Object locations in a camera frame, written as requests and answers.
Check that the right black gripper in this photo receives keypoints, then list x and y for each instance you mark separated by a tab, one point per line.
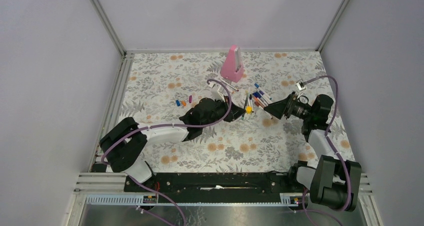
285	106

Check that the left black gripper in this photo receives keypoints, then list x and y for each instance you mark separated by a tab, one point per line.
236	112

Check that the red brown capped marker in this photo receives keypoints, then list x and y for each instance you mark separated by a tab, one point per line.
259	105

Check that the dark green marker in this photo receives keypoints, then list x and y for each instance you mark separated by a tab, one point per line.
244	107

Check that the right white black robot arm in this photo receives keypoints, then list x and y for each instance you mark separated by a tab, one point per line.
334	182

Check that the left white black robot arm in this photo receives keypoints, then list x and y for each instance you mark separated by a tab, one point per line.
123	145

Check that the yellow cube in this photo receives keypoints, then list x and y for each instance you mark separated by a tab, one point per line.
249	110

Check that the pink metronome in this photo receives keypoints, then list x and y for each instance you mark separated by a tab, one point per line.
233	67

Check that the floral table mat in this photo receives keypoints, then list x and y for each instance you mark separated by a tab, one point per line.
258	143

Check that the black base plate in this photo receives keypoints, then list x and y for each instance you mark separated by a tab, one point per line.
255	188

